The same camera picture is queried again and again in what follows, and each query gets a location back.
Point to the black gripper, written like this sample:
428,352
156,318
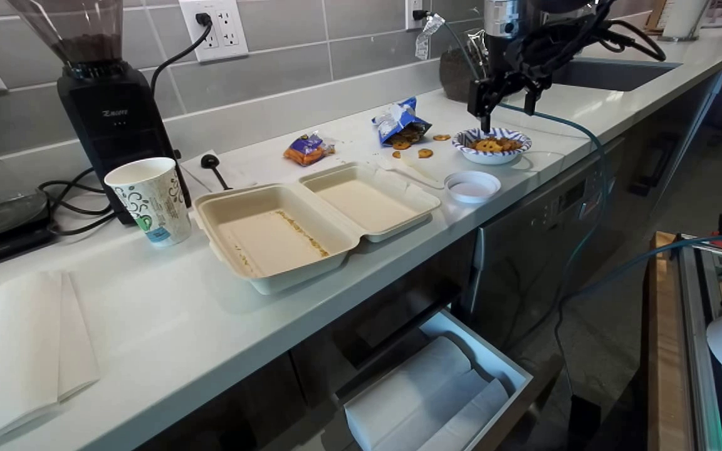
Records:
512,60

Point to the brown pretzel cookie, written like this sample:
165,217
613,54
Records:
442,135
423,154
401,145

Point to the open styrofoam clamshell container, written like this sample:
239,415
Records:
268,242

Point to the brown cereal flakes pile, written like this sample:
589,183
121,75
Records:
499,145

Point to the blue patterned paper bowl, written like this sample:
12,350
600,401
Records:
507,155

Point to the blue snack bag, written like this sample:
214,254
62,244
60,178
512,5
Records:
398,115

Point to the steel counter sink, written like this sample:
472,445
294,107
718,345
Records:
619,74

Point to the orange snack packet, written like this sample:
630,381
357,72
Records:
309,150

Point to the open grey drawer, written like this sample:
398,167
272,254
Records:
515,380

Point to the black spoon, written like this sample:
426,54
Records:
214,167

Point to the printed paper cup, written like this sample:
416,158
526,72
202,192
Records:
153,204

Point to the black coffee grinder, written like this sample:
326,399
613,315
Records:
113,115

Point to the white folded napkin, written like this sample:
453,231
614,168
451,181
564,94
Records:
19,352

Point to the white wall outlet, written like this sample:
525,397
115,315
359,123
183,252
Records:
415,14
214,28

